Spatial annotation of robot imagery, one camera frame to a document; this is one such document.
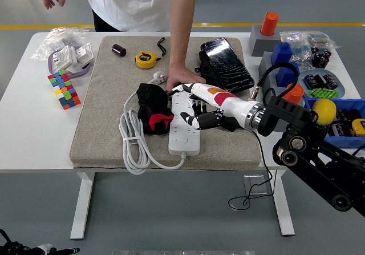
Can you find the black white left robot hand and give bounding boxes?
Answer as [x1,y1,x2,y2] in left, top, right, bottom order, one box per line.
[35,242,80,255]

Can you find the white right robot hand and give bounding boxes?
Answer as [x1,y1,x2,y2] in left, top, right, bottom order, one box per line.
[167,82,253,132]

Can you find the person's left hand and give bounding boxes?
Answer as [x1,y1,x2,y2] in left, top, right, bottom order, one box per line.
[166,63,206,92]

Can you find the black power adapter with cord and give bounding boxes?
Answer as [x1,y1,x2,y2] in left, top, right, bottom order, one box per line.
[219,115,277,211]

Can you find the white power strip with cable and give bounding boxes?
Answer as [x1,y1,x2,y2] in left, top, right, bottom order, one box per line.
[119,71,201,176]

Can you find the black phone holder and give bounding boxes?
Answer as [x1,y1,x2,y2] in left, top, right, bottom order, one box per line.
[194,51,219,80]

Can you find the black cloth pouch red trim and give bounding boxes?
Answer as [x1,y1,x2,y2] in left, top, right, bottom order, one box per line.
[136,83,175,136]

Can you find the black smartphone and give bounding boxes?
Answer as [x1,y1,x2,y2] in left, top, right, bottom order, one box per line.
[200,37,256,94]

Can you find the clear bag of white parts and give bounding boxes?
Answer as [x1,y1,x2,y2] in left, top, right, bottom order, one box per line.
[30,27,89,62]

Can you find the white table leg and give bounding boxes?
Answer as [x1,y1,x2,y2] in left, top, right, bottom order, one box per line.
[267,169,296,237]
[70,172,96,241]

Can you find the blue block peg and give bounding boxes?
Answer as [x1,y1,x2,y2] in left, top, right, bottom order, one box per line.
[270,42,293,67]
[276,61,300,87]

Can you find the dark brown small cylinder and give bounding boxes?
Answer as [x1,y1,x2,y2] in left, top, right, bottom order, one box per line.
[111,43,127,58]

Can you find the orange cylinder peg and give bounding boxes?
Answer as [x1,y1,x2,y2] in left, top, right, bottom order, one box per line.
[261,11,279,36]
[282,83,305,104]

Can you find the grey-brown mat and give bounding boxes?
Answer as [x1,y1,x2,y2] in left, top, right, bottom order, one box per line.
[69,35,262,172]

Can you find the clear acrylic stand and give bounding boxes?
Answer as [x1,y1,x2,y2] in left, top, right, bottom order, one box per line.
[242,174,269,196]

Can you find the purple band loop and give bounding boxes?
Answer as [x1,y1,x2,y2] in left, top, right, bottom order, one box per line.
[47,49,92,79]

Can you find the clear bag of blue parts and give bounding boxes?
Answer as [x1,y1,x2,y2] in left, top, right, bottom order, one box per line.
[279,31,314,67]
[306,31,342,50]

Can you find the colourful puzzle cube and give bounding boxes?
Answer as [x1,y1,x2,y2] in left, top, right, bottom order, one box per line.
[47,70,74,94]
[54,85,82,111]

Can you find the black capacitors group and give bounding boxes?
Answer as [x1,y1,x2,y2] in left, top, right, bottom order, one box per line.
[303,72,339,90]

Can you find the green small parts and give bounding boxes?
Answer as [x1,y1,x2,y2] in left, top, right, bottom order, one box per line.
[309,88,340,99]

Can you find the loose black capacitors pile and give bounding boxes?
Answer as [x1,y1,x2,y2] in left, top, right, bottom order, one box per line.
[310,47,332,68]

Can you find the light blue plate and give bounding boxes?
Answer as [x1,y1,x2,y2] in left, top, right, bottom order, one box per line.
[296,68,347,99]

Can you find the blue plastic bin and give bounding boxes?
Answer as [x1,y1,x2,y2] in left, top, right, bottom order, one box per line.
[304,97,365,149]

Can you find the yellow tape measure black strap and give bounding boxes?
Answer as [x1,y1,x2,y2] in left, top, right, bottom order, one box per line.
[134,37,166,69]

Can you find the white wall socket panel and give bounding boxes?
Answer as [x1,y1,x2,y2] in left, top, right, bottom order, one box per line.
[52,45,77,70]
[74,42,94,65]

